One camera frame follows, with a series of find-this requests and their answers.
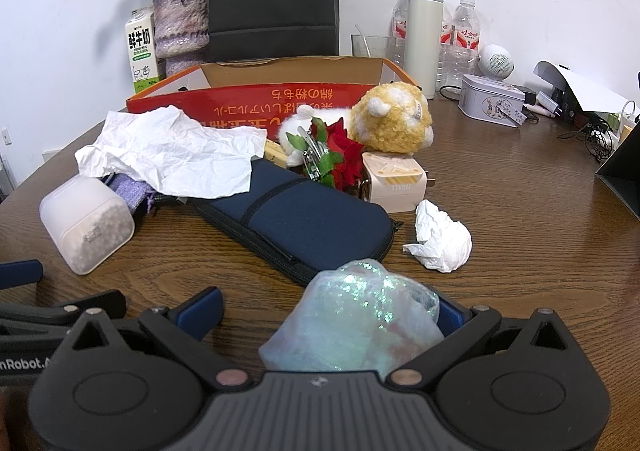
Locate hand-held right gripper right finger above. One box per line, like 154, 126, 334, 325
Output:
387, 303, 576, 389

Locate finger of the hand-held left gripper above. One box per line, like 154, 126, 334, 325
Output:
0, 260, 43, 290
0, 290, 126, 338

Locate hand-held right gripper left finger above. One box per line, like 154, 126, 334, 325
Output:
62, 287, 251, 389

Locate iridescent plastic bag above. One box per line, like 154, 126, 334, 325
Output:
259, 258, 441, 379

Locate navy pencil case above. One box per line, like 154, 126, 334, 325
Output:
192, 158, 401, 288

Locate red cardboard box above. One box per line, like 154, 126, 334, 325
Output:
125, 56, 428, 142

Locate white plastic bead container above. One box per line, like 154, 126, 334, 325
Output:
39, 174, 136, 276

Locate crumpled white tissue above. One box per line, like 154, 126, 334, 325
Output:
402, 200, 472, 273

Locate brown wooden desk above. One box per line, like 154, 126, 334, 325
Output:
0, 81, 640, 392

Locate purple cloth pouch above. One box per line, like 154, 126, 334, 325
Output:
102, 174, 156, 214

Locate white and peach charger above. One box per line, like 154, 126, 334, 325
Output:
357, 151, 436, 213

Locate crumpled white paper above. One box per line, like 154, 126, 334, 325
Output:
75, 105, 268, 197

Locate small yellow block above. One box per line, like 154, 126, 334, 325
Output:
263, 140, 291, 169

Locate silver metal hair clip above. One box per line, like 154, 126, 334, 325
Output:
297, 126, 331, 182

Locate red artificial rose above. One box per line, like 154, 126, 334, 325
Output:
310, 117, 366, 192

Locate yellow and white plush toy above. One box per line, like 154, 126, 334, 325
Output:
277, 84, 435, 167

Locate white printed tin box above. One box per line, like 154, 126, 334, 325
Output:
459, 74, 526, 128

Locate black desk device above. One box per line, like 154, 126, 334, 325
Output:
547, 81, 601, 127

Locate white and green milk carton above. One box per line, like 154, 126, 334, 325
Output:
124, 5, 162, 87

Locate white round speaker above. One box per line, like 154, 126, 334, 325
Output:
477, 44, 513, 81

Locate white paper sheet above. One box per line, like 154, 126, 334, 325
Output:
532, 60, 640, 113

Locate clear plastic water bottle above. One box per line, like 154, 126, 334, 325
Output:
437, 0, 482, 89
390, 0, 408, 69

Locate white thermos bottle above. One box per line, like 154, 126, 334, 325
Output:
403, 0, 445, 99

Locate clear glass cup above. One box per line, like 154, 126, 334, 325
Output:
351, 34, 396, 59

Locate purple marbled vase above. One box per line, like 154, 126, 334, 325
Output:
152, 0, 210, 78

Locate thin white straw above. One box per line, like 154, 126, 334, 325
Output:
355, 24, 373, 58

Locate tangled black cables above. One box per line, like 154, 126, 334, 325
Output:
557, 124, 616, 162

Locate white cable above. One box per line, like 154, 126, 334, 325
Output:
620, 98, 640, 137

